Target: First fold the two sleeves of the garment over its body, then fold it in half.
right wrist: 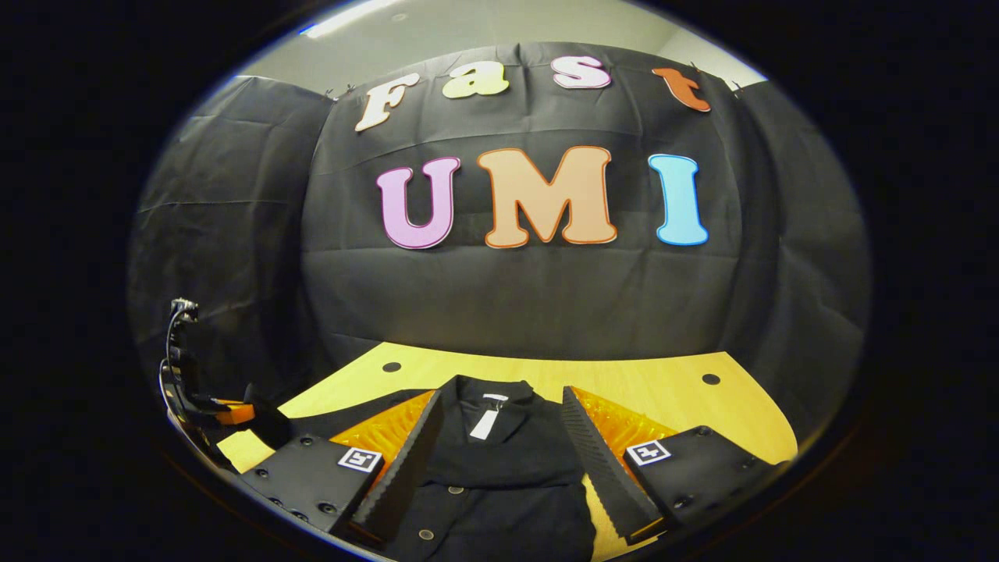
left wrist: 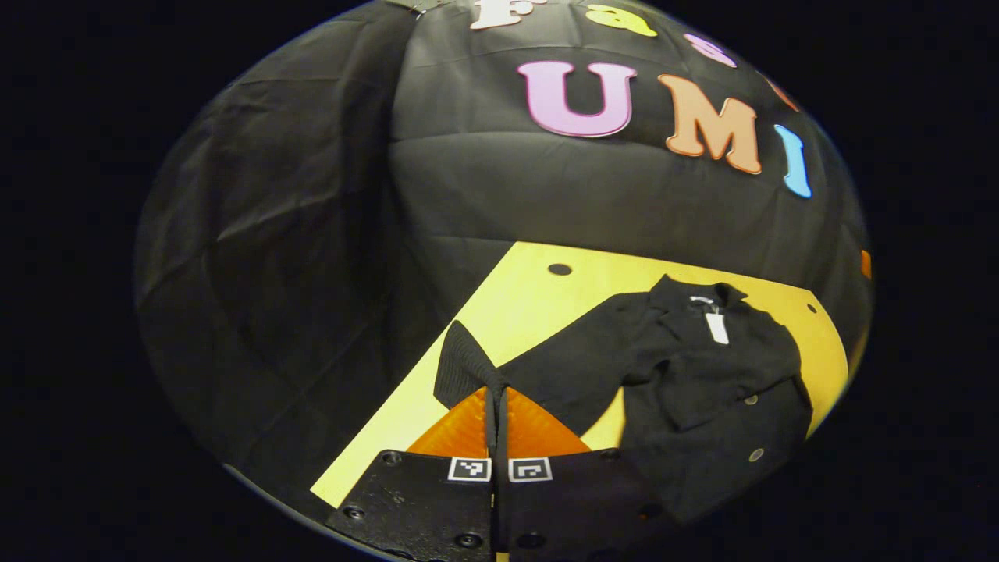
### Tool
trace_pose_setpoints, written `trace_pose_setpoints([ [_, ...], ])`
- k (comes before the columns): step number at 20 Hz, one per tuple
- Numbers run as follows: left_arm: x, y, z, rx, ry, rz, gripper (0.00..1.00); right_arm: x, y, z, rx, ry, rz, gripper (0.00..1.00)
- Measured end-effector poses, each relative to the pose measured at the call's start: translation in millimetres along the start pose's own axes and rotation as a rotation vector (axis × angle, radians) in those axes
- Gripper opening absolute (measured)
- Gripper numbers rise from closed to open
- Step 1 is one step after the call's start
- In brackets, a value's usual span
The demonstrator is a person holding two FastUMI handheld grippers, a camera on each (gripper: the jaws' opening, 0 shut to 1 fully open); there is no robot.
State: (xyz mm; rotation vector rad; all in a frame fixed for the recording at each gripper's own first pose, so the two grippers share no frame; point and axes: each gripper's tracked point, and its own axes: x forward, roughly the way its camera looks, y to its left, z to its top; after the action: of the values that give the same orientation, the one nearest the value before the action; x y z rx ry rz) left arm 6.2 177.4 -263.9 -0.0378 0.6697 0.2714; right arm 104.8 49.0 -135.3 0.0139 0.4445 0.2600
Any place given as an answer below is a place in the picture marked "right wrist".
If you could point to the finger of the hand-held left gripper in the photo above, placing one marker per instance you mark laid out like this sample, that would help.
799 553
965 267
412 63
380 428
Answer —
265 421

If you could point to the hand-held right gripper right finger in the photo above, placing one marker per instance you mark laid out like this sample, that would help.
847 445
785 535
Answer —
609 468

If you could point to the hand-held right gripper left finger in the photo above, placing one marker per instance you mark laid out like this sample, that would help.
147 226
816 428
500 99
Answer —
406 468

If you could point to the black buttoned shirt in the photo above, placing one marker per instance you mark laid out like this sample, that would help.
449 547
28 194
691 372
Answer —
499 484

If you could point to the black backdrop cloth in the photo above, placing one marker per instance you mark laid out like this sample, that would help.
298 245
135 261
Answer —
531 304

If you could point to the ceiling light panel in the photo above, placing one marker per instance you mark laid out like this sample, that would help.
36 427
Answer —
351 16

